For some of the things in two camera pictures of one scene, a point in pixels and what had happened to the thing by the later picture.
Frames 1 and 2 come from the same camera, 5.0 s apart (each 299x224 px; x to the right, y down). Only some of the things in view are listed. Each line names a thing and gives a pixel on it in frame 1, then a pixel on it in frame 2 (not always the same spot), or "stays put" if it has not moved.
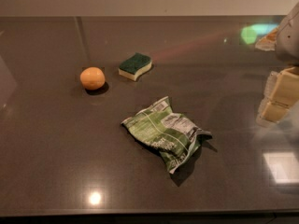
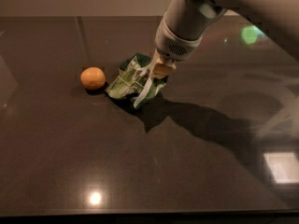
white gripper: (290, 39) → (172, 45)
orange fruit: (92, 77) stays put
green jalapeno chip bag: (176, 136) → (135, 80)
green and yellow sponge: (134, 65) stays put
